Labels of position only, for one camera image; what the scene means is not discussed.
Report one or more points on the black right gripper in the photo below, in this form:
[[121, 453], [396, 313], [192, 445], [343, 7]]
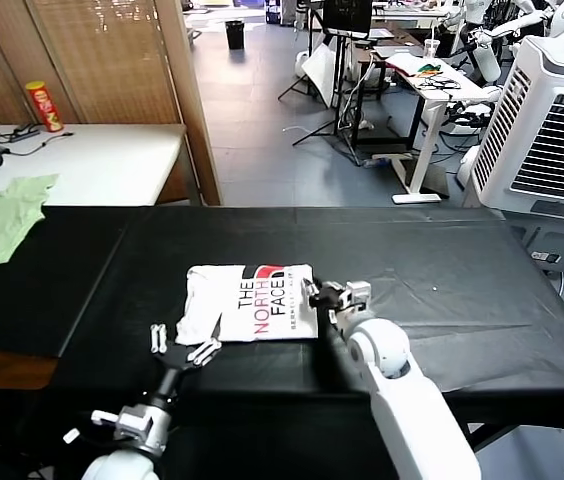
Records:
[[329, 295]]

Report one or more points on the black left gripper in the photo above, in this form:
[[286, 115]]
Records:
[[174, 365]]

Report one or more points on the white printed t-shirt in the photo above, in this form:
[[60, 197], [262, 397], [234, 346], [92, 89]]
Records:
[[212, 300]]

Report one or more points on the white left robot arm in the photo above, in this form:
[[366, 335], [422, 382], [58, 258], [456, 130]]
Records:
[[127, 450]]

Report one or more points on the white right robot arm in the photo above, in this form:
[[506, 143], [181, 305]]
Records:
[[412, 410]]

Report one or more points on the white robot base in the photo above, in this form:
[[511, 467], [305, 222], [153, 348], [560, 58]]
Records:
[[468, 167]]

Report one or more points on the black table cover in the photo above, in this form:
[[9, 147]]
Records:
[[462, 310]]

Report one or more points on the white side table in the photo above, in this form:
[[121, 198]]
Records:
[[112, 165]]

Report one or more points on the black tripod stand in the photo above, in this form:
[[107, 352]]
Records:
[[338, 90]]

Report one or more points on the white leaning board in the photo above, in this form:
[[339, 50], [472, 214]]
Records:
[[318, 70]]

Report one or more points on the white power socket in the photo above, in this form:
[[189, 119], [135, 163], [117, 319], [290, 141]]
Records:
[[544, 257]]

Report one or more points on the pale teal cloth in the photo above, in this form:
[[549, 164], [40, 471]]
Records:
[[403, 62]]

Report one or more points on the white standing desk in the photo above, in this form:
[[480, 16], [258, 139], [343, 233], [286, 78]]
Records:
[[462, 92]]

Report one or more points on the orange green cloth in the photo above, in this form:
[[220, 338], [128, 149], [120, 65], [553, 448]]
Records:
[[428, 69]]

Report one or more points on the grey laptop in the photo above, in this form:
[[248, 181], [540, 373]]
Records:
[[394, 50]]

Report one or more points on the grey power strip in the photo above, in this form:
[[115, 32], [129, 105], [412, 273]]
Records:
[[26, 134]]

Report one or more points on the black trash bin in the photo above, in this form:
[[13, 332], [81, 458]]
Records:
[[234, 36]]

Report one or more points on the plastic cup with straw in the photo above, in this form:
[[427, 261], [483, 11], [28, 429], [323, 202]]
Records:
[[430, 49]]

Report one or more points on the red chips can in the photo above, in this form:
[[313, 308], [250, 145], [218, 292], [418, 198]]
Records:
[[44, 107]]

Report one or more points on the black monitor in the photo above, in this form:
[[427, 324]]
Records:
[[344, 15]]

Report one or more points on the white air cooler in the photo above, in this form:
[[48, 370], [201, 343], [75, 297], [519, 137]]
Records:
[[537, 125]]

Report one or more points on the grey blue chair seat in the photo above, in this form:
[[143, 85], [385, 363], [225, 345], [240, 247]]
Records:
[[552, 455]]

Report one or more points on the white humanoid robot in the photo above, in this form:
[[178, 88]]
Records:
[[484, 60]]

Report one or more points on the wooden folding screen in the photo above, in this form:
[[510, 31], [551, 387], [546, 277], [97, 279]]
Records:
[[112, 60]]

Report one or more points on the white long table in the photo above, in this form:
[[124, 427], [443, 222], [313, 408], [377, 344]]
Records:
[[412, 12]]

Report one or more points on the white round robot head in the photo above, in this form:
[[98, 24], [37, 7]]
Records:
[[562, 17]]

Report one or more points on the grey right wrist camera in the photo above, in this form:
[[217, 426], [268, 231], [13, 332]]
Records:
[[358, 295]]

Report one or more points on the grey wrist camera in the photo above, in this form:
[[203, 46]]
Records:
[[129, 420], [358, 295]]

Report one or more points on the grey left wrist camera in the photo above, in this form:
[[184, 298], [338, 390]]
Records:
[[129, 420]]

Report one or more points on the black frame desk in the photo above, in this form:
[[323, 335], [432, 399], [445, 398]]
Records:
[[403, 36]]

